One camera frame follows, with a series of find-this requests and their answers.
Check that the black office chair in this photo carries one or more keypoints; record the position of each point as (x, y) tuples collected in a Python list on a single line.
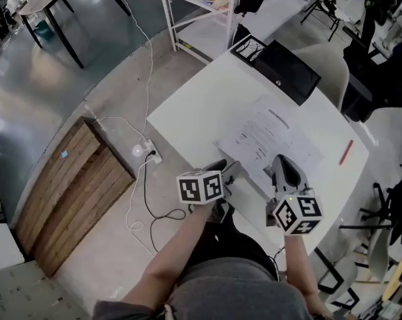
[(357, 92)]

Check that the black picture frame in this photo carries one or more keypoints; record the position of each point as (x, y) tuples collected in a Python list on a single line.
[(248, 49)]

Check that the red pen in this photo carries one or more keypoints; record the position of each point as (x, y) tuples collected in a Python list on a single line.
[(346, 152)]

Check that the wooden pallet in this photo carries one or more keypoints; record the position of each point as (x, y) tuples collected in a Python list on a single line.
[(74, 195)]

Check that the grey perforated panel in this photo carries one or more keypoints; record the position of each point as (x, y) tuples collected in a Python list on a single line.
[(34, 292)]

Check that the person's left forearm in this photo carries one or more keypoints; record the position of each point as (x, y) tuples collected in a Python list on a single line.
[(174, 252)]

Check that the white shell chair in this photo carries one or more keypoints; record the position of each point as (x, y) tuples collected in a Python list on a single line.
[(327, 68)]

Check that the person's right forearm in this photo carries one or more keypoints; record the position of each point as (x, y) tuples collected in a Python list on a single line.
[(299, 265)]

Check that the person's black trousers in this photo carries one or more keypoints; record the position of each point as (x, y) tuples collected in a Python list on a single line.
[(240, 242)]

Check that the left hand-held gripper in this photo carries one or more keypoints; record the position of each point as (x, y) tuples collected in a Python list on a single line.
[(200, 187)]

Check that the black swivel chair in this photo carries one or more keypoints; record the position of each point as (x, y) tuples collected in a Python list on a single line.
[(395, 205)]

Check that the white power strip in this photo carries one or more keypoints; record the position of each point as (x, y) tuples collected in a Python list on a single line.
[(152, 150)]

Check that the white metal shelf rack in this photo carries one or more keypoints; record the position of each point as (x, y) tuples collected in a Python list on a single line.
[(200, 28)]

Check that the white chair with black legs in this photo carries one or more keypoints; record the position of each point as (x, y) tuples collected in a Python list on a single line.
[(382, 248)]

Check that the black box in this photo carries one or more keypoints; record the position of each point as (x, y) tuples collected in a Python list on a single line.
[(285, 73)]

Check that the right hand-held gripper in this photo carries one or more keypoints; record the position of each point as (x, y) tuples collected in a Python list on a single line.
[(297, 212)]

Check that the grey yellow cover book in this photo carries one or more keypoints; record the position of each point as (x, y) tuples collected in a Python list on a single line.
[(267, 135)]

